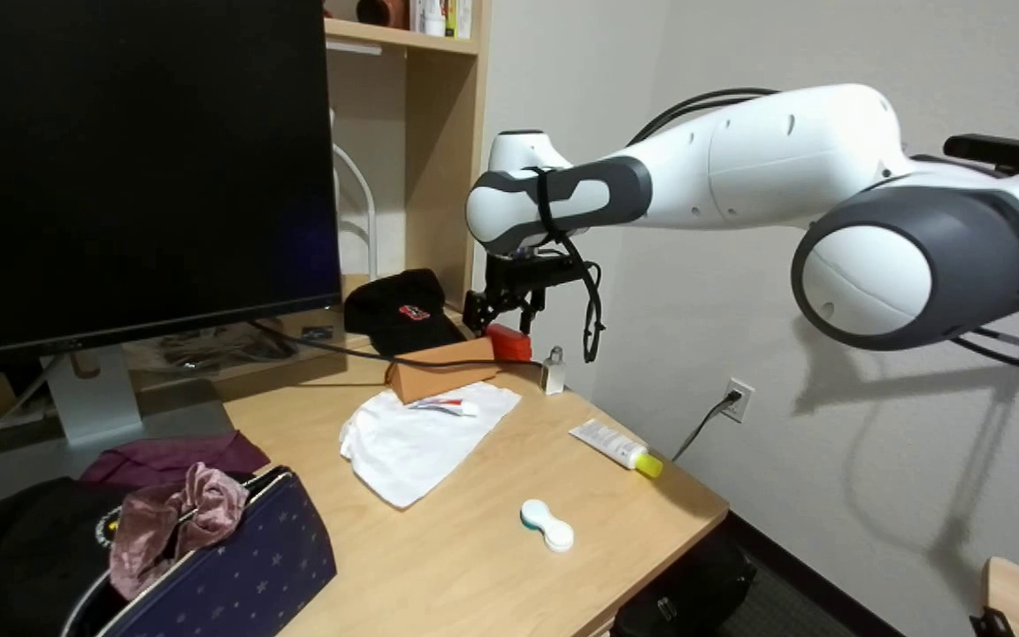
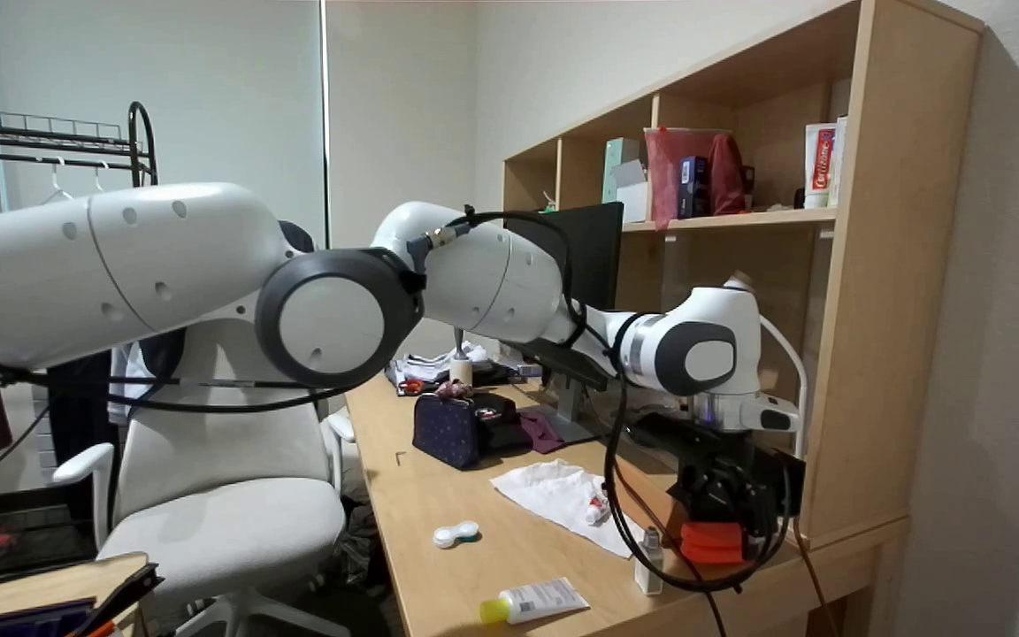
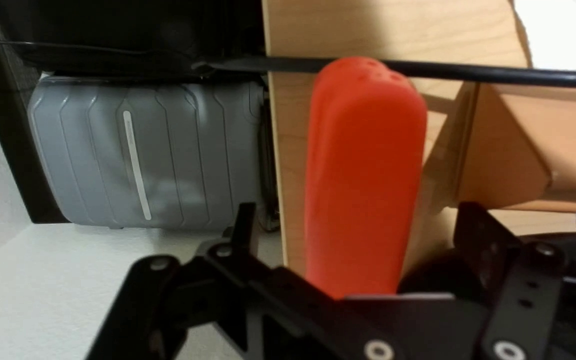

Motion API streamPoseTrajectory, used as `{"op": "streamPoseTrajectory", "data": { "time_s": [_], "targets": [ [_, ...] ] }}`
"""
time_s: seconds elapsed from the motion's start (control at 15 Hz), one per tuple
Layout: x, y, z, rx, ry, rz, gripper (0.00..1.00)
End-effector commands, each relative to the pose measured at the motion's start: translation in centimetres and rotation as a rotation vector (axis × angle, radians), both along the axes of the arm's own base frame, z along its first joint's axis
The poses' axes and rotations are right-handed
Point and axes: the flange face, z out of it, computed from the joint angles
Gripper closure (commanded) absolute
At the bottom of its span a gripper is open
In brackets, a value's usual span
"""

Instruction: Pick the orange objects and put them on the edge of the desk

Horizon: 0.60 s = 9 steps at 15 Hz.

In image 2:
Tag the small white bottle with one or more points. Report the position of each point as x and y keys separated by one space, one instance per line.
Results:
x=648 y=572

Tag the black screen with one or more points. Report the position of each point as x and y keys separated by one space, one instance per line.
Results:
x=2 y=532

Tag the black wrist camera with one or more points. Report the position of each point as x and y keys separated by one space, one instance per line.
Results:
x=689 y=428

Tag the white office chair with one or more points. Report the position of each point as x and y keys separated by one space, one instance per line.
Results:
x=229 y=519

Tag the black shiny pouch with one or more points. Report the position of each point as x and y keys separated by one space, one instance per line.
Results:
x=502 y=427

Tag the magenta flat item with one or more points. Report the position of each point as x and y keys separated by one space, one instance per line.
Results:
x=538 y=428

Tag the white tube with yellow cap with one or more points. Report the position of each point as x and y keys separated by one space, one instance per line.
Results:
x=538 y=603

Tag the crumpled cloth pile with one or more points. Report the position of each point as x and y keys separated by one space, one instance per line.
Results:
x=422 y=377

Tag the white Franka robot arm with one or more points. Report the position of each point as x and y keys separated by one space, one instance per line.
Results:
x=122 y=271

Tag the black computer monitor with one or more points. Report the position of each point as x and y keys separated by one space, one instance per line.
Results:
x=593 y=249

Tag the wooden board with pens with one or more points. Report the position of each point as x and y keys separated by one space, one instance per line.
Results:
x=36 y=587

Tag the wooden shelf unit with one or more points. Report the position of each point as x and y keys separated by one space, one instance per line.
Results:
x=886 y=295

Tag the dark purple box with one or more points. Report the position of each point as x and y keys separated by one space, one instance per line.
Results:
x=444 y=428

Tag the white contact lens case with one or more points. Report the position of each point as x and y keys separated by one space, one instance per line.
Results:
x=459 y=535

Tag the white desk lamp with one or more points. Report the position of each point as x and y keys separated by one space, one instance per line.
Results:
x=801 y=377

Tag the dark hanging jacket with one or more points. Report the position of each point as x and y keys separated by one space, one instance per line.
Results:
x=71 y=400

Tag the red bag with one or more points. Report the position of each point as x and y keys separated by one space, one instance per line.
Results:
x=680 y=163

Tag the black metal clothes rack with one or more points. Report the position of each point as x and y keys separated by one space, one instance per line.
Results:
x=149 y=147

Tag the small pump bottle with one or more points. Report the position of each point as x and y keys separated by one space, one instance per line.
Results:
x=462 y=371

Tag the green and white boxes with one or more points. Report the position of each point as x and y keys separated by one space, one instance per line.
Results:
x=617 y=177

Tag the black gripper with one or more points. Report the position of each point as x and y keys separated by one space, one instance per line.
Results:
x=734 y=484

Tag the orange plastic case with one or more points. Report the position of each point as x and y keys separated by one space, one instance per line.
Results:
x=712 y=546

